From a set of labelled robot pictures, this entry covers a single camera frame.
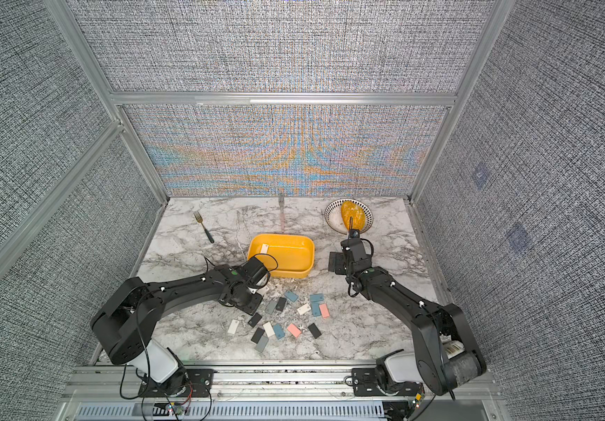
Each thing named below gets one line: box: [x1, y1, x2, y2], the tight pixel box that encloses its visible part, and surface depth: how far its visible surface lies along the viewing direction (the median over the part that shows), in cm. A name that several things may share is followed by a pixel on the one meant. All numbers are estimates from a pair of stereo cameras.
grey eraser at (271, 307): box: [264, 299, 278, 315], surface depth 90 cm
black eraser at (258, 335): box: [250, 327, 266, 344], surface depth 83 cm
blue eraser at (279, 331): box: [272, 322, 285, 340], surface depth 85 cm
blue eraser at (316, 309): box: [311, 301, 321, 317], surface depth 89 cm
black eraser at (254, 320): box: [247, 312, 263, 329], surface depth 87 cm
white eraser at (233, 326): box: [227, 319, 240, 335], surface depth 85 cm
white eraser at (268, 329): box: [263, 321, 276, 338], surface depth 85 cm
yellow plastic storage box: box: [247, 234, 316, 279], surface depth 102 cm
